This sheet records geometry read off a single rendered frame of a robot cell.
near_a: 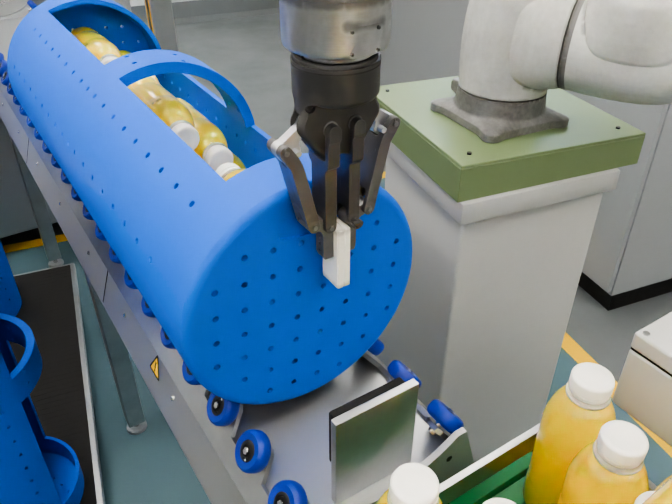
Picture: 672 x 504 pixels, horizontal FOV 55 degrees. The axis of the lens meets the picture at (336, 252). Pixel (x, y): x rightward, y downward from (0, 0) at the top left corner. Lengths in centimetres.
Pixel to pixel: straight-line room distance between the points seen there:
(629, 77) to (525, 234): 31
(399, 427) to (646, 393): 25
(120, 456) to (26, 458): 53
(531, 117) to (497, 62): 12
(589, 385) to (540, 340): 77
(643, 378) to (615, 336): 175
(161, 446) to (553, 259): 125
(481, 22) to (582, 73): 18
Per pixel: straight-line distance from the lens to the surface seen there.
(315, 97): 54
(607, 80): 109
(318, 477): 75
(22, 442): 151
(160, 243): 68
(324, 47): 51
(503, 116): 115
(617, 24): 105
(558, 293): 135
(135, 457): 201
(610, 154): 122
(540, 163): 113
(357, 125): 57
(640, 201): 231
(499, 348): 136
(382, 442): 70
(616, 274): 246
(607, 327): 250
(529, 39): 110
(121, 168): 80
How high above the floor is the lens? 153
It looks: 35 degrees down
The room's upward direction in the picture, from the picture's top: straight up
